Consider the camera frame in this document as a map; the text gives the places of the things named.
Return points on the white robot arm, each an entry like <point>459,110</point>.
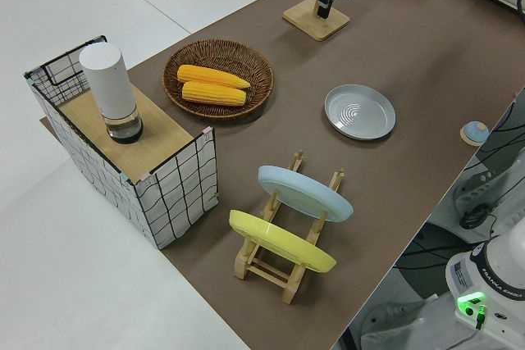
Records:
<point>484,280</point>

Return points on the yellow corn cob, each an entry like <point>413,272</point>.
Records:
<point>213,94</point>
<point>209,75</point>

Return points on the brown table mat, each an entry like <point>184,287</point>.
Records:
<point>410,59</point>

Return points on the white power strip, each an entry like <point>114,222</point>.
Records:
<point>477,190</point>

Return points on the wooden board shelf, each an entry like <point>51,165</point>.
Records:
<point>156,137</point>

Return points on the wooden plate rack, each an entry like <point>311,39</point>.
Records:
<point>266,274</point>

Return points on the white cylindrical grinder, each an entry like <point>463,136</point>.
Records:
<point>108,79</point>

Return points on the yellow plate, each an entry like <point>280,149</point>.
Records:
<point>279,241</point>

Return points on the pink binder clip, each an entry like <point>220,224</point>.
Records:
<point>208,133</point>
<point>144,179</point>

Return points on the round wicker basket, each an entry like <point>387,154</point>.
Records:
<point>217,53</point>

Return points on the wooden mug stand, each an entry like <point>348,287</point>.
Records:
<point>303,16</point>

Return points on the blue dome wooden bell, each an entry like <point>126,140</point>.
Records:
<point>474,132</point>

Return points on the gray plate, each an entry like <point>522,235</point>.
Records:
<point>360,112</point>

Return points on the light blue plate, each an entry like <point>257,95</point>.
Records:
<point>303,194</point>

